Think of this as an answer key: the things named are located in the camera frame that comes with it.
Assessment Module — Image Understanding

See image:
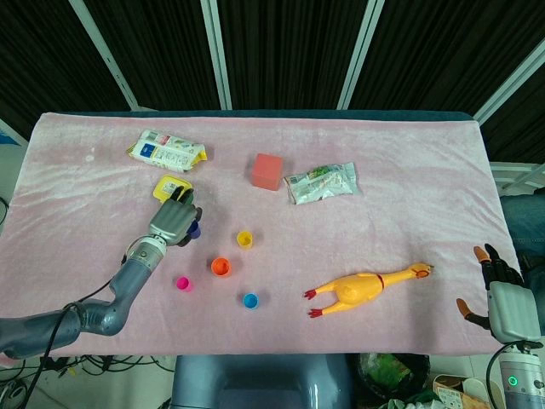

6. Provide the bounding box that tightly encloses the blue denim trouser leg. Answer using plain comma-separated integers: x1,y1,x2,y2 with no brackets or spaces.
500,190,545,256

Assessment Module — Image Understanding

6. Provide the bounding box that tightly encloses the yellow-lidded green container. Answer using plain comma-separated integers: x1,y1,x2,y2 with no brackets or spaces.
152,174,195,204

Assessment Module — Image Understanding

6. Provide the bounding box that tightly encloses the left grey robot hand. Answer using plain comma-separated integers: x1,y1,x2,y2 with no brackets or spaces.
146,187,204,249

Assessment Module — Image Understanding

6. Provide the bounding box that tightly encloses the red foam cube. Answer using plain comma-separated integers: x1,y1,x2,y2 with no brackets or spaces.
250,153,284,191

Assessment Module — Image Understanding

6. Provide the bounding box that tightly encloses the black bin with green bag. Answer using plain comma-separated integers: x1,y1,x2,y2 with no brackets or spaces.
355,352,431,404

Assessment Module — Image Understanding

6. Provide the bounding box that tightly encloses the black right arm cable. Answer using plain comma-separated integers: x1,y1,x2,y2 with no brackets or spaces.
485,340,514,409

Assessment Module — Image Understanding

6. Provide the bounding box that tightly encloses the white partition frame post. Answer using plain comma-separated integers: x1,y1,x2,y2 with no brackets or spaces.
337,0,386,110
68,0,141,111
473,45,545,123
200,0,233,110

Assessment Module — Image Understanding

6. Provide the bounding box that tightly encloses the yellow rubber chicken toy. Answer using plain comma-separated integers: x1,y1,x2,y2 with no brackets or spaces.
303,262,436,320

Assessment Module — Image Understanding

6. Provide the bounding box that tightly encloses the blue white sign board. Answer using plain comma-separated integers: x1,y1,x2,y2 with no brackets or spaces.
0,118,26,148

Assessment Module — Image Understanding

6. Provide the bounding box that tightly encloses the black floor cable bundle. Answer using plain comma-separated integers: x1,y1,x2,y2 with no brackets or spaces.
0,353,176,409

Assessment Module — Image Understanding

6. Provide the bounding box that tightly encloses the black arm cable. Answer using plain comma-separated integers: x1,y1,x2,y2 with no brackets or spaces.
24,238,150,409
485,340,514,409

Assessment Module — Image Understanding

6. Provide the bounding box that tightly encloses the cardboard box with label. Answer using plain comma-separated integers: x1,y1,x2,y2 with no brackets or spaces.
432,373,491,409

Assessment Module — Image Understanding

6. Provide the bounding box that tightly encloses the grey metal shelf frame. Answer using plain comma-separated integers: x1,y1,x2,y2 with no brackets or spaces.
489,161,545,195

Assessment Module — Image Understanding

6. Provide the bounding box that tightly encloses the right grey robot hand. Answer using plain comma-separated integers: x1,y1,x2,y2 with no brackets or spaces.
456,243,542,344

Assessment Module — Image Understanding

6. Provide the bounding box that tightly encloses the orange small cup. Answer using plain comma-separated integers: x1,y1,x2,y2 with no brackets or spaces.
210,256,233,279

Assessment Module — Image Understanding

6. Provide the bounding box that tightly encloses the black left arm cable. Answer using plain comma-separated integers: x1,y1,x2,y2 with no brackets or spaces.
24,238,150,409

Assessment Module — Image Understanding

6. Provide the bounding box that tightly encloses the pink fleece table cloth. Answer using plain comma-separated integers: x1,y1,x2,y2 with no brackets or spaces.
0,111,527,357

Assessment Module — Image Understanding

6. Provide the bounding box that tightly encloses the silver green snack packet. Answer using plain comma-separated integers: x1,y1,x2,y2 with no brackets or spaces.
283,161,362,206

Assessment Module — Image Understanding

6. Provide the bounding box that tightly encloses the white snack pack yellow end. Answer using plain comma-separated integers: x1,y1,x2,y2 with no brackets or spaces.
125,129,209,173

